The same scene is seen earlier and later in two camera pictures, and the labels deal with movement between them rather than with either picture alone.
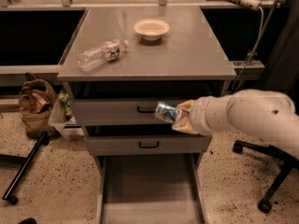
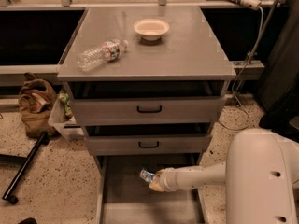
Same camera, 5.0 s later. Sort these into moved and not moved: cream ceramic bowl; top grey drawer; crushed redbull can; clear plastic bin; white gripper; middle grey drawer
Moved: crushed redbull can; white gripper
Not moved: clear plastic bin; cream ceramic bowl; top grey drawer; middle grey drawer
